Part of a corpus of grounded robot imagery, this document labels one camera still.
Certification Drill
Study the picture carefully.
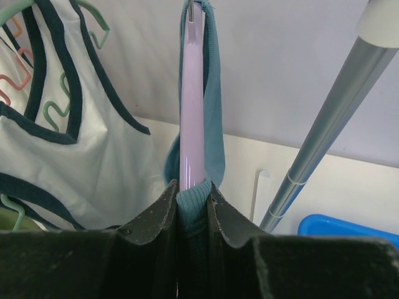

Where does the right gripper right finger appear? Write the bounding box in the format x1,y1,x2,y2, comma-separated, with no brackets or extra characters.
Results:
206,186,398,298

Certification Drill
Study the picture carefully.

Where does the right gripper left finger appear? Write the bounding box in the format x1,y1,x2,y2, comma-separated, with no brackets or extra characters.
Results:
1,180,178,298

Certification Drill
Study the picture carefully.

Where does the teal tank top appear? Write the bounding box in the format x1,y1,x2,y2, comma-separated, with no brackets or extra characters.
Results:
163,0,227,240

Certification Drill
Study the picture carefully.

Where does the lavender plastic hanger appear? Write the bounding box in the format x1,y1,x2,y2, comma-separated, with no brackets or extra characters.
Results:
180,1,205,191

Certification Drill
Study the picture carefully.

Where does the white navy-trimmed tank top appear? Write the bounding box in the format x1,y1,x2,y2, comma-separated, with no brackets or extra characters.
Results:
1,1,165,229

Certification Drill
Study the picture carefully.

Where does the green tank top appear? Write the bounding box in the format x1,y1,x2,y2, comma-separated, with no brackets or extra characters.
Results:
0,208,41,231

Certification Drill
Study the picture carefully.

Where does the mint green hanger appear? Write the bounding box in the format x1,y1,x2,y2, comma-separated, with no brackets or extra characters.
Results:
1,1,122,229

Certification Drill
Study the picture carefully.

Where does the blue plastic bin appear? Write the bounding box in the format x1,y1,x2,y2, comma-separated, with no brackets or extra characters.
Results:
297,214,398,249

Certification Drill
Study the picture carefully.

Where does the white clothes rack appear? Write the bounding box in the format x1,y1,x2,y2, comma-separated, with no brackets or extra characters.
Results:
259,1,398,233

